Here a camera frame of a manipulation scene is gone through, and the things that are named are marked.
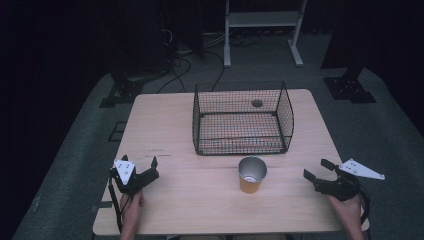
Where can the dark equipment cabinet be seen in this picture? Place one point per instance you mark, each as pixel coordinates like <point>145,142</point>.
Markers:
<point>150,36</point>

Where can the person's left hand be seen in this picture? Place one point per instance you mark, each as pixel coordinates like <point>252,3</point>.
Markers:
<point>130,210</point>

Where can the black stand base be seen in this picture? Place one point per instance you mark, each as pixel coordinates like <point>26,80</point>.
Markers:
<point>348,89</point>
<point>121,93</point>

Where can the white metal stand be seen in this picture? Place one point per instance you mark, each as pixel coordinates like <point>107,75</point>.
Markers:
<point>263,19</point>

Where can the dark round disc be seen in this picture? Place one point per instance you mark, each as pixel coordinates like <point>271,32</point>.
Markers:
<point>257,103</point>

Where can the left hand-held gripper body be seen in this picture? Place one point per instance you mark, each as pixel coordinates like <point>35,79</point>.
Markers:
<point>125,171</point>

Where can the metal cup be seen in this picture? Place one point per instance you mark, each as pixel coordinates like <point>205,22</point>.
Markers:
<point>249,186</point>

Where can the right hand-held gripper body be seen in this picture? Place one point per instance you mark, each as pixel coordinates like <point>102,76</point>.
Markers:
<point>340,188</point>

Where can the person's right hand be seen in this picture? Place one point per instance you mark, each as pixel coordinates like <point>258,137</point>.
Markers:
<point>350,211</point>

